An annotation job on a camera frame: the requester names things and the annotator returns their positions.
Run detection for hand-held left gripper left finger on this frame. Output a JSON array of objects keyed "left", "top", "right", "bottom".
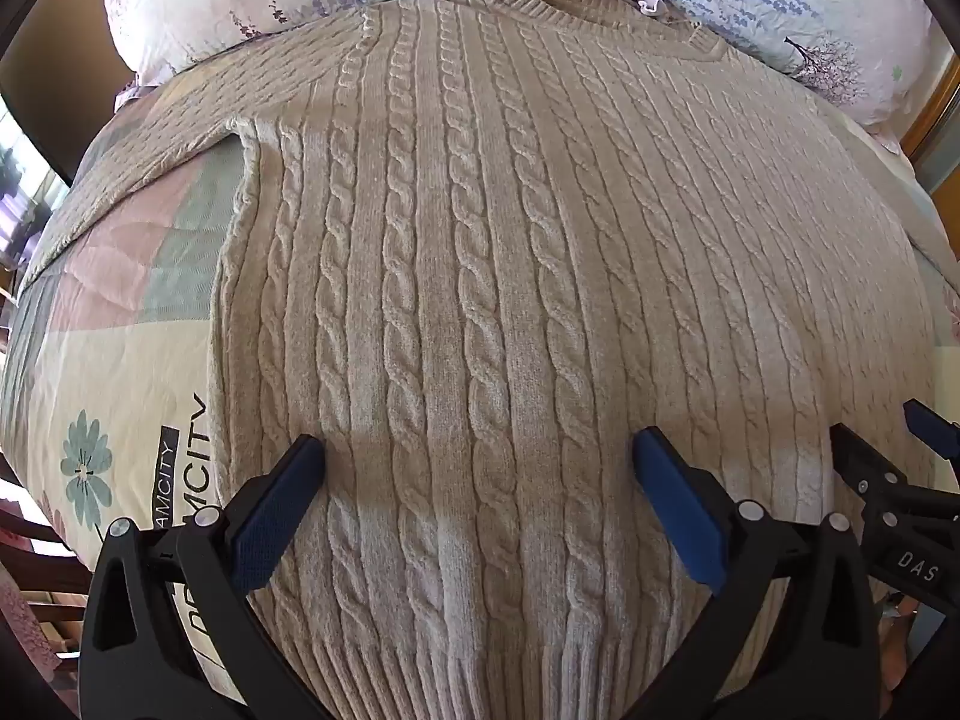
[{"left": 79, "top": 433, "right": 332, "bottom": 720}]

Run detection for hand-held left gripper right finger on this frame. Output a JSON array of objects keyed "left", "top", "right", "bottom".
[{"left": 621, "top": 425, "right": 880, "bottom": 720}]

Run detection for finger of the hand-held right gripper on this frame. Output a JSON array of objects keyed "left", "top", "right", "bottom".
[
  {"left": 902, "top": 398, "right": 960, "bottom": 467},
  {"left": 829, "top": 423, "right": 910, "bottom": 502}
]

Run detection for beige cable-knit sweater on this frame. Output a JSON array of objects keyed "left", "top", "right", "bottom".
[{"left": 22, "top": 0, "right": 960, "bottom": 720}]

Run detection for patchwork floral bed blanket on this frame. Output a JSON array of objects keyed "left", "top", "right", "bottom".
[{"left": 0, "top": 79, "right": 960, "bottom": 720}]

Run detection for wooden chair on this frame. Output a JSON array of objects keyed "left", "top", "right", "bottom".
[{"left": 0, "top": 457, "right": 102, "bottom": 695}]

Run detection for wooden door frame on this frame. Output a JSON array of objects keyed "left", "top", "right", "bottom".
[{"left": 898, "top": 52, "right": 960, "bottom": 200}]

